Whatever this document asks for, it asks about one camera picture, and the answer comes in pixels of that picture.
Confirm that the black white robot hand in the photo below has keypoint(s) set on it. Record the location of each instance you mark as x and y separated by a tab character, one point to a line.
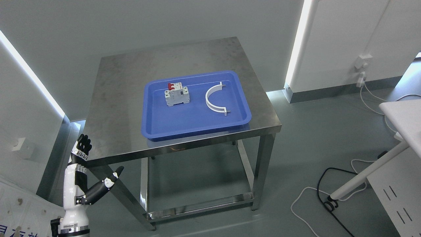
75	189

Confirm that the grey circuit breaker red switch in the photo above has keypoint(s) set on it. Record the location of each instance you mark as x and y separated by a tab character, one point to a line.
176	93

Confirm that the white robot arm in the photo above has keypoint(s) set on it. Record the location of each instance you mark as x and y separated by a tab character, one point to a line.
75	223

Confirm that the printed white poster board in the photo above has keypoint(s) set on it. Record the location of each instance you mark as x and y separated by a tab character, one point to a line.
23	214

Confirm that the stainless steel table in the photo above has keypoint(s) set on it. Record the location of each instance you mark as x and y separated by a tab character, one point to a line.
114	120

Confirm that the blue plastic tray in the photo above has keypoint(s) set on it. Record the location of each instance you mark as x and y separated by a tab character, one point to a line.
161	122

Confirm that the white power adapter plug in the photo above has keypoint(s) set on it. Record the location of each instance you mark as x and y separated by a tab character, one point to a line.
361	79

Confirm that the white perforated cabinet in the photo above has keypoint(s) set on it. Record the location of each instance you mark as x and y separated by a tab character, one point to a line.
397	184

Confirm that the white wall outlet left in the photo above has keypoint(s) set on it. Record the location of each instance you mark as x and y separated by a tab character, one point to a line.
19	144

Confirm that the white curved plastic bracket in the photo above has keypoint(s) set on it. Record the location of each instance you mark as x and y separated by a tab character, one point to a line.
209	102

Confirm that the white wall socket box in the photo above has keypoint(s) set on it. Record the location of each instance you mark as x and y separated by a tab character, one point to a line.
363	61

